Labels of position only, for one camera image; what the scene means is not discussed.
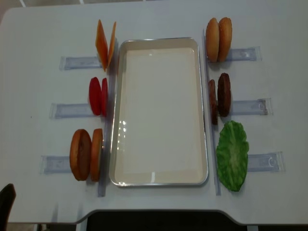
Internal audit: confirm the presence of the bun slice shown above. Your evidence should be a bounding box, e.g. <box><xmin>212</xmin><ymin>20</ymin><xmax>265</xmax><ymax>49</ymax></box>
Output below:
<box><xmin>69</xmin><ymin>129</ymin><xmax>91</xmax><ymax>181</ymax></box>
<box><xmin>90</xmin><ymin>128</ymin><xmax>103</xmax><ymax>182</ymax></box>

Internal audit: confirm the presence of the left brown meat patty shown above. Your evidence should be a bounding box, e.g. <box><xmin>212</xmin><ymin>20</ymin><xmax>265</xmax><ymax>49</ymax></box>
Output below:
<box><xmin>208</xmin><ymin>79</ymin><xmax>218</xmax><ymax>125</ymax></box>

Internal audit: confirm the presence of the brown meat patty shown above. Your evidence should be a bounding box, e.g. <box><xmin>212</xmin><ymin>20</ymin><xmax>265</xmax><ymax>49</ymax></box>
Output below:
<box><xmin>218</xmin><ymin>73</ymin><xmax>231</xmax><ymax>117</ymax></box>
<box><xmin>208</xmin><ymin>79</ymin><xmax>218</xmax><ymax>125</ymax></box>

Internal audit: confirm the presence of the left red tomato slice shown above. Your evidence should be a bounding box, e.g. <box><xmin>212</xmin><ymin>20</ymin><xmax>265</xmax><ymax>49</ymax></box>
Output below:
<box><xmin>89</xmin><ymin>77</ymin><xmax>101</xmax><ymax>116</ymax></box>

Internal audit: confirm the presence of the right brown meat patty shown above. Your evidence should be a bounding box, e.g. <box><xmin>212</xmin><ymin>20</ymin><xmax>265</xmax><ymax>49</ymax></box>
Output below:
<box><xmin>218</xmin><ymin>73</ymin><xmax>231</xmax><ymax>117</ymax></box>

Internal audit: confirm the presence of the green lettuce leaf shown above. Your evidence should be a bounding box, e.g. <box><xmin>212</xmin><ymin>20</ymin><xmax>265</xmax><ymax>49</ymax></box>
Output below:
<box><xmin>216</xmin><ymin>120</ymin><xmax>249</xmax><ymax>192</ymax></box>

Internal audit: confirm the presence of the right orange cheese slice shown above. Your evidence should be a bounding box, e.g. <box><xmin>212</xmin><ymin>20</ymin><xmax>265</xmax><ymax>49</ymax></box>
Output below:
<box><xmin>107</xmin><ymin>22</ymin><xmax>116</xmax><ymax>67</ymax></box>

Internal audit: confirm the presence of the orange cheese slice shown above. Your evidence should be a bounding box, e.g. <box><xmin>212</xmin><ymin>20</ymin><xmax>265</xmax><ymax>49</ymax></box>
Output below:
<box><xmin>107</xmin><ymin>22</ymin><xmax>116</xmax><ymax>67</ymax></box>
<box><xmin>95</xmin><ymin>20</ymin><xmax>108</xmax><ymax>71</ymax></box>

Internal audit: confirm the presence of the left orange cheese slice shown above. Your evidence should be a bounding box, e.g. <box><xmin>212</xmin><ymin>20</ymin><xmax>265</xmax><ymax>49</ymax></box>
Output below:
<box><xmin>95</xmin><ymin>20</ymin><xmax>108</xmax><ymax>71</ymax></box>

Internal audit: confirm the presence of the white rectangular tray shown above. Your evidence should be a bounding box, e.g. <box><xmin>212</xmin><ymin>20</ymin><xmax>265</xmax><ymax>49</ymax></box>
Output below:
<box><xmin>109</xmin><ymin>38</ymin><xmax>208</xmax><ymax>187</ymax></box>

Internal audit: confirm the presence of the left top bun half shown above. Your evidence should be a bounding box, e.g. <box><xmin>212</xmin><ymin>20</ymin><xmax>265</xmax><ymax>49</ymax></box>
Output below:
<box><xmin>205</xmin><ymin>17</ymin><xmax>219</xmax><ymax>62</ymax></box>

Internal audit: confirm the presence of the bun half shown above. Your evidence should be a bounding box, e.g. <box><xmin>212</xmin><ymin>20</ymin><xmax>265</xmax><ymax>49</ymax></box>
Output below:
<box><xmin>218</xmin><ymin>17</ymin><xmax>232</xmax><ymax>62</ymax></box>
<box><xmin>205</xmin><ymin>17</ymin><xmax>219</xmax><ymax>62</ymax></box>

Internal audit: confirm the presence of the right top bun half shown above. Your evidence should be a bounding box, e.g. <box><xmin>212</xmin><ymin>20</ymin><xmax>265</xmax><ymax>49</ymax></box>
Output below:
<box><xmin>218</xmin><ymin>17</ymin><xmax>232</xmax><ymax>62</ymax></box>

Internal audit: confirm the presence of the black chair back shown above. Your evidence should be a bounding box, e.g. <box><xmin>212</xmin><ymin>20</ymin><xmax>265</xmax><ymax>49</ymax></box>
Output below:
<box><xmin>0</xmin><ymin>183</ymin><xmax>16</xmax><ymax>231</ymax></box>

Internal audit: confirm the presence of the left long clear front rail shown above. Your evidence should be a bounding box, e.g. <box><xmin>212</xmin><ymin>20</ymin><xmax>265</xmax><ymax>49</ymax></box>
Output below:
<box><xmin>98</xmin><ymin>39</ymin><xmax>119</xmax><ymax>197</ymax></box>

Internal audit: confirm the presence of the long clear rail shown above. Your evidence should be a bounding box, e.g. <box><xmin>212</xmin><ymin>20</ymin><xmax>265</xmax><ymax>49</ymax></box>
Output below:
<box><xmin>98</xmin><ymin>39</ymin><xmax>119</xmax><ymax>197</ymax></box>
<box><xmin>203</xmin><ymin>28</ymin><xmax>221</xmax><ymax>196</ymax></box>

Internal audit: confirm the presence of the clear tomato holder rail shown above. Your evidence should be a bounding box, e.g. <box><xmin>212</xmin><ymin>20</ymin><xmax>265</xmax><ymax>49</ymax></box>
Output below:
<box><xmin>49</xmin><ymin>103</ymin><xmax>95</xmax><ymax>119</ymax></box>

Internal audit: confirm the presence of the right long clear front rail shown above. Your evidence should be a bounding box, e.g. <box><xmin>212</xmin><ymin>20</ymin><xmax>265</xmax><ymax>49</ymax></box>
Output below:
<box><xmin>203</xmin><ymin>28</ymin><xmax>221</xmax><ymax>196</ymax></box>

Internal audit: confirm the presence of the clear cheese holder rail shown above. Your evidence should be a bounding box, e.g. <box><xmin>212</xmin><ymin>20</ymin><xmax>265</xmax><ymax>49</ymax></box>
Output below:
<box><xmin>59</xmin><ymin>56</ymin><xmax>102</xmax><ymax>70</ymax></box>

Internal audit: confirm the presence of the clear patty holder rail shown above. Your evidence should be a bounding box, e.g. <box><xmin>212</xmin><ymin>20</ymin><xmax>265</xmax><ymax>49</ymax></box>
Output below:
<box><xmin>229</xmin><ymin>98</ymin><xmax>273</xmax><ymax>116</ymax></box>

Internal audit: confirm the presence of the clear bottom bun holder rail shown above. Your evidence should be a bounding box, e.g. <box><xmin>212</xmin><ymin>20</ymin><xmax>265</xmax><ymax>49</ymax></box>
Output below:
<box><xmin>39</xmin><ymin>155</ymin><xmax>71</xmax><ymax>174</ymax></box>

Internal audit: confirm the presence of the clear bun holder rail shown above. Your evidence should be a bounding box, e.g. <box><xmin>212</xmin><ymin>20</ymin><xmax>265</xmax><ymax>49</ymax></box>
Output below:
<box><xmin>227</xmin><ymin>46</ymin><xmax>262</xmax><ymax>61</ymax></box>
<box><xmin>39</xmin><ymin>155</ymin><xmax>71</xmax><ymax>174</ymax></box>

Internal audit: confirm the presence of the clear top bun holder rail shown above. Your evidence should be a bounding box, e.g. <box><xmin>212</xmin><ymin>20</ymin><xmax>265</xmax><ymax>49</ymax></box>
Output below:
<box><xmin>227</xmin><ymin>46</ymin><xmax>262</xmax><ymax>61</ymax></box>

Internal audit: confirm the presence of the clear lettuce holder rail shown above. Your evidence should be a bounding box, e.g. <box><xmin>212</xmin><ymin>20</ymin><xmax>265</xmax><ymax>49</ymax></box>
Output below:
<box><xmin>247</xmin><ymin>152</ymin><xmax>285</xmax><ymax>172</ymax></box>

